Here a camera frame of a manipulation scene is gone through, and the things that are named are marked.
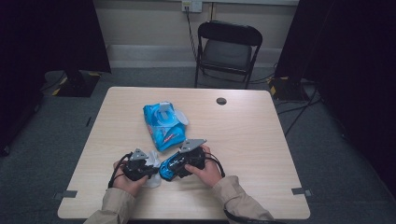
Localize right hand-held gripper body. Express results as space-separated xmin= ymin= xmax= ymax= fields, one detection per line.
xmin=173 ymin=138 xmax=207 ymax=172

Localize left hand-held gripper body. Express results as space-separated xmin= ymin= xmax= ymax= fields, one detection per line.
xmin=122 ymin=147 xmax=151 ymax=182

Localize blue toy car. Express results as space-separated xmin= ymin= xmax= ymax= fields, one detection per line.
xmin=158 ymin=151 xmax=189 ymax=183

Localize white wet wipe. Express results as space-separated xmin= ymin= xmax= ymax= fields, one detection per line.
xmin=144 ymin=149 xmax=163 ymax=189

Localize blue wet wipes pack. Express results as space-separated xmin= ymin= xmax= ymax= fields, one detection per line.
xmin=142 ymin=101 xmax=191 ymax=153

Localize person's left hand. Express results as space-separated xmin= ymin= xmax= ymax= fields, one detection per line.
xmin=112 ymin=160 xmax=149 ymax=197

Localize person's right hand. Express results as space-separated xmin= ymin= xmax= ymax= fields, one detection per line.
xmin=184 ymin=145 xmax=223 ymax=189

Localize grey tape strip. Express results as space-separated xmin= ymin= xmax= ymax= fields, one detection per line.
xmin=52 ymin=189 xmax=78 ymax=201
xmin=290 ymin=187 xmax=313 ymax=197

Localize black stand base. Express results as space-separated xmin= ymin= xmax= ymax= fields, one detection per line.
xmin=51 ymin=69 xmax=102 ymax=98
xmin=266 ymin=76 xmax=310 ymax=102

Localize black folding chair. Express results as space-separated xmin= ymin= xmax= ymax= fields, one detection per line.
xmin=193 ymin=20 xmax=263 ymax=90

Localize black curtain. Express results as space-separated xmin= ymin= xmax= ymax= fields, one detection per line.
xmin=0 ymin=0 xmax=112 ymax=157
xmin=275 ymin=0 xmax=396 ymax=200

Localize left hand-held gripper black cable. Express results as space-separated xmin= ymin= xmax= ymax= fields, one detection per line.
xmin=107 ymin=151 xmax=134 ymax=189

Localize hand-held gripper black cable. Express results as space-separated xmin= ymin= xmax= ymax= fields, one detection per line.
xmin=203 ymin=151 xmax=282 ymax=224
xmin=107 ymin=151 xmax=134 ymax=189

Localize right hand-held gripper black cable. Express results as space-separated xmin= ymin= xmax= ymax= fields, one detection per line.
xmin=203 ymin=151 xmax=282 ymax=224

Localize black floor cables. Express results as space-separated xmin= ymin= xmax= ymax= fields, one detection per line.
xmin=276 ymin=84 xmax=323 ymax=138

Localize black cable from wall socket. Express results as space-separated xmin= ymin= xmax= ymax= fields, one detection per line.
xmin=185 ymin=6 xmax=199 ymax=62

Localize white wall socket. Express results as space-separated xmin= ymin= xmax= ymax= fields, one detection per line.
xmin=181 ymin=0 xmax=204 ymax=14

